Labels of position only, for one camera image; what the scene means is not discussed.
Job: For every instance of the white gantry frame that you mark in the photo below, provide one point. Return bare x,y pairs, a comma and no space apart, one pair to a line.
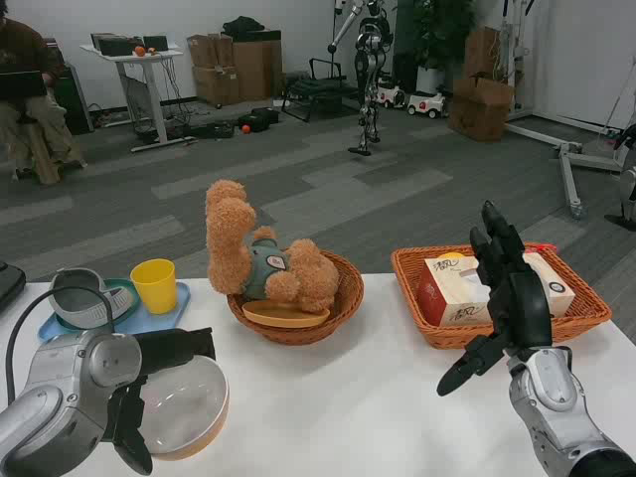
566,164

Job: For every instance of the small black box on desk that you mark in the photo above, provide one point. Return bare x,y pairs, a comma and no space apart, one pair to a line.
155,42

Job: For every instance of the black bag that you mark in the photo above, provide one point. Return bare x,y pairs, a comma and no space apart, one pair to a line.
246,26

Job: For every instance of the black folding chair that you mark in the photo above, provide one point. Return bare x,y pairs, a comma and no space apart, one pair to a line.
318,92

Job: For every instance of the yellow item behind tissue box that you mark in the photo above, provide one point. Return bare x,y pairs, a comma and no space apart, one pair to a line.
453,255

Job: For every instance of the white plastic bowl orange outside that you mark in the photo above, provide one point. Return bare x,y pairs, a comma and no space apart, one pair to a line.
189,407

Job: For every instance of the orange plastic plate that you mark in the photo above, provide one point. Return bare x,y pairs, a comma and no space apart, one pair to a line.
283,317

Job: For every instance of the large black box on desk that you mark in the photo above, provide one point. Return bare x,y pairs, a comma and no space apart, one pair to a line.
119,46

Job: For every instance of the yellow plastic cup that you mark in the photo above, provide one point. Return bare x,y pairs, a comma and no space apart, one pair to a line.
155,288

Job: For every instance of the rectangular wicker basket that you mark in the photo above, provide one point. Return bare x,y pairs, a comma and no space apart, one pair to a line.
586,308

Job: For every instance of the white standing desk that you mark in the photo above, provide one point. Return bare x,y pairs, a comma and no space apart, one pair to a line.
151,99

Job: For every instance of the white plant pot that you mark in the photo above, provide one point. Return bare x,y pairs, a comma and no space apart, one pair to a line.
430,80

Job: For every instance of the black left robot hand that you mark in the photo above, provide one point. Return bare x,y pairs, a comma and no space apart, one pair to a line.
169,348

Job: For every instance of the flat black floor case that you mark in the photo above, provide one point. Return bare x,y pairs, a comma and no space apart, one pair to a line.
213,130

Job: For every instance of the grey bowl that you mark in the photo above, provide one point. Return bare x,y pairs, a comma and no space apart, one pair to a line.
74,303

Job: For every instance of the upright cardboard box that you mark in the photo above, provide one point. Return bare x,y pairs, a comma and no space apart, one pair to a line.
481,52

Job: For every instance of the tall cardboard box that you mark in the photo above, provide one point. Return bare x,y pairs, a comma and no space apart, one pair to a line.
256,69

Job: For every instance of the seated person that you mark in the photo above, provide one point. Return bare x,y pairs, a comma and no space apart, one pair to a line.
30,129

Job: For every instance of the wooden stool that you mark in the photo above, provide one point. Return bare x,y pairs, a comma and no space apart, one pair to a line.
42,159

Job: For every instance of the green potted plant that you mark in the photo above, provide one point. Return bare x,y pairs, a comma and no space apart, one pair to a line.
437,35

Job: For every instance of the large open cardboard box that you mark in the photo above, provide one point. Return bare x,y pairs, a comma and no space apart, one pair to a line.
479,111

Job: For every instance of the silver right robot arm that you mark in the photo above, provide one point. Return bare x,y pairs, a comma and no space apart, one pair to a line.
556,407

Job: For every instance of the light blue tray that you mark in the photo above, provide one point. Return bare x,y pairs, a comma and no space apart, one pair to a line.
164,320

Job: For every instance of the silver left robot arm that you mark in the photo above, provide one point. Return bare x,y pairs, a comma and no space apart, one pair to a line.
64,392

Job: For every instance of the round wicker basket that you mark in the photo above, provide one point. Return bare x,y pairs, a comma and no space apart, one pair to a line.
303,333

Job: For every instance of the black cabinet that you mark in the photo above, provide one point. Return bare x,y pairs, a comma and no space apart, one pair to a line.
74,104

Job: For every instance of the black laptop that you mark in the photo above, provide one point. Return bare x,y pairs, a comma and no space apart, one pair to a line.
20,83

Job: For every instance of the brown teddy bear green shirt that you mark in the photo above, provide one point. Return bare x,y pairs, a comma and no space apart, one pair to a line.
228,248

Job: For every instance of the tissue box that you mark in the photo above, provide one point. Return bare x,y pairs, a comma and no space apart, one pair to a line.
447,293

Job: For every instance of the robot leg with black foot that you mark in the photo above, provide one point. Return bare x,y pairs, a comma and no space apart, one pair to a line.
627,184

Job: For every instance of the low cardboard box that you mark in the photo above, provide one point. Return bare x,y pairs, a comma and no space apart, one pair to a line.
216,85

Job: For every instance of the red tag on basket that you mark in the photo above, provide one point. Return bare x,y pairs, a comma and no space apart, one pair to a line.
546,247

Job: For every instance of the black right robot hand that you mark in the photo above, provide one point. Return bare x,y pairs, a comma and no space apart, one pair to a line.
524,313

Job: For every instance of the white toy car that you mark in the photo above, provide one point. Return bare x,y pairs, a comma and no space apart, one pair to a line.
390,97
426,105

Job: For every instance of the standing humanoid robot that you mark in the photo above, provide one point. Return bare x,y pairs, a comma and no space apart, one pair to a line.
368,64

